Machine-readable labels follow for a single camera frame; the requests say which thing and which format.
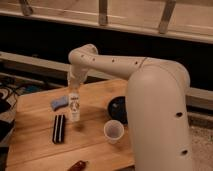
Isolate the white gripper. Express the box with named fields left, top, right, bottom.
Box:
left=67, top=65, right=88, bottom=91

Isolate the small clear white bottle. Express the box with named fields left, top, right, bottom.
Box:
left=68, top=89, right=80, bottom=122

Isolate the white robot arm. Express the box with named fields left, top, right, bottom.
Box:
left=68, top=44, right=194, bottom=171

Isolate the blue sponge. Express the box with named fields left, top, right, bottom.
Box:
left=50, top=96, right=68, bottom=111

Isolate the black white striped eraser block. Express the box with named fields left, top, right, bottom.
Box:
left=52, top=115, right=66, bottom=144

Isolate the black round plate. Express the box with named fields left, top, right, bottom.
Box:
left=107, top=96, right=128, bottom=124

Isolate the wooden table board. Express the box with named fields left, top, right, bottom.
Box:
left=6, top=79, right=133, bottom=171

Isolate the red brown pocket tool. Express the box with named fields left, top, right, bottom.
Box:
left=67, top=160, right=88, bottom=171

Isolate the dark cable clutter at left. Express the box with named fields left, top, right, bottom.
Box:
left=0, top=79, right=40, bottom=147

